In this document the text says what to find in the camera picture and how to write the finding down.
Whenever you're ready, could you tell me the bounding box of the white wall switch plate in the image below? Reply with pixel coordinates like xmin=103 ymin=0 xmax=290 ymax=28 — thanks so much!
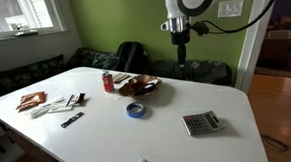
xmin=215 ymin=0 xmax=246 ymax=19

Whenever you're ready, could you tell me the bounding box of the white plastic wrapper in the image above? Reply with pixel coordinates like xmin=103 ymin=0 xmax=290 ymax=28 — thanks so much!
xmin=28 ymin=106 xmax=51 ymax=120

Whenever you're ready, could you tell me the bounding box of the white framed window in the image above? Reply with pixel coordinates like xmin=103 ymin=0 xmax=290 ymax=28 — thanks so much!
xmin=0 ymin=0 xmax=69 ymax=43

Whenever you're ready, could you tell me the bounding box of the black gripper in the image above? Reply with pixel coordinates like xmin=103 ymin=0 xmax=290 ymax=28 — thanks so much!
xmin=170 ymin=30 xmax=193 ymax=70

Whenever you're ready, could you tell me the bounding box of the black backpack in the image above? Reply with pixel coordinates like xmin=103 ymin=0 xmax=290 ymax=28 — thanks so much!
xmin=110 ymin=40 xmax=150 ymax=76

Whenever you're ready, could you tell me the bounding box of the dark red and white packet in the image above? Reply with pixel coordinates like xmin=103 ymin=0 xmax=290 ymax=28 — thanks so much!
xmin=64 ymin=92 xmax=87 ymax=108

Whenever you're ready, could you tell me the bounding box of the small figure on windowsill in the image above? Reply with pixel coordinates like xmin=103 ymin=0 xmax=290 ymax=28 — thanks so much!
xmin=12 ymin=20 xmax=39 ymax=38

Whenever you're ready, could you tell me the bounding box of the blue masking tape roll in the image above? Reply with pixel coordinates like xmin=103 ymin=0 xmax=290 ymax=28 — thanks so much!
xmin=125 ymin=101 xmax=147 ymax=119

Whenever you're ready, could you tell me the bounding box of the white door frame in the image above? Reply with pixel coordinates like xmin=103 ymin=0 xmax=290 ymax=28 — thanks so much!
xmin=229 ymin=0 xmax=286 ymax=94

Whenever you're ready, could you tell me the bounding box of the tan wooden piece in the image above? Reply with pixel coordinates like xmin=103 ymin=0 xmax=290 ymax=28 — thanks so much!
xmin=112 ymin=72 xmax=131 ymax=85

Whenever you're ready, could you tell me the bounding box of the orange foil packet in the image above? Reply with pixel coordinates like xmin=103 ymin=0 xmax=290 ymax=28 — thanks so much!
xmin=14 ymin=90 xmax=48 ymax=113

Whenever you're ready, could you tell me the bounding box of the brown snack bag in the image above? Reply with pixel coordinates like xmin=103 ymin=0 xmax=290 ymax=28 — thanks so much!
xmin=117 ymin=73 xmax=164 ymax=98

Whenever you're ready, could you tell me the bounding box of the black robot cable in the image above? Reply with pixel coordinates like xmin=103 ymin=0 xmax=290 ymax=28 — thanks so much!
xmin=176 ymin=0 xmax=286 ymax=38

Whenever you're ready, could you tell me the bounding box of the grey desk calculator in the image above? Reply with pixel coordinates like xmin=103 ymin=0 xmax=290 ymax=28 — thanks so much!
xmin=180 ymin=109 xmax=227 ymax=137

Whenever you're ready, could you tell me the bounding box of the long white paper packet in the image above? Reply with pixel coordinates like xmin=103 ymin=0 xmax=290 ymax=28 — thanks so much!
xmin=38 ymin=95 xmax=67 ymax=109

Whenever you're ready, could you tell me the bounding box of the black flat strip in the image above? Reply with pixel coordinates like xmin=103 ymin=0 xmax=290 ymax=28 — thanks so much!
xmin=59 ymin=111 xmax=86 ymax=130

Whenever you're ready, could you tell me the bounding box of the flat white packet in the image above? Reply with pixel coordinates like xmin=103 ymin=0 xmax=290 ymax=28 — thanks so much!
xmin=47 ymin=103 xmax=75 ymax=114

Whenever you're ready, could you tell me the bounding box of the red soda can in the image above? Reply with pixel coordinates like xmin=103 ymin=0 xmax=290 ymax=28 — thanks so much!
xmin=101 ymin=71 xmax=116 ymax=93

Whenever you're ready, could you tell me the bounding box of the brown wooden furniture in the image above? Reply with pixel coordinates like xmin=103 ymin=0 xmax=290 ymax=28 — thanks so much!
xmin=255 ymin=15 xmax=291 ymax=75

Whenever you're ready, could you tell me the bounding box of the dark patterned bench cushion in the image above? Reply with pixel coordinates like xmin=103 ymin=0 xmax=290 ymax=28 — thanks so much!
xmin=0 ymin=54 xmax=67 ymax=102
xmin=144 ymin=56 xmax=234 ymax=91

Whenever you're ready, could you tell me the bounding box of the black floor cable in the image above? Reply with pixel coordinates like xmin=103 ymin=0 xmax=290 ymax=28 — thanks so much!
xmin=260 ymin=132 xmax=291 ymax=157

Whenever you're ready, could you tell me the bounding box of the dark green patterned cushion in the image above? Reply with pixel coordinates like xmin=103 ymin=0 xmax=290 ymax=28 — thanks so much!
xmin=64 ymin=45 xmax=121 ymax=73

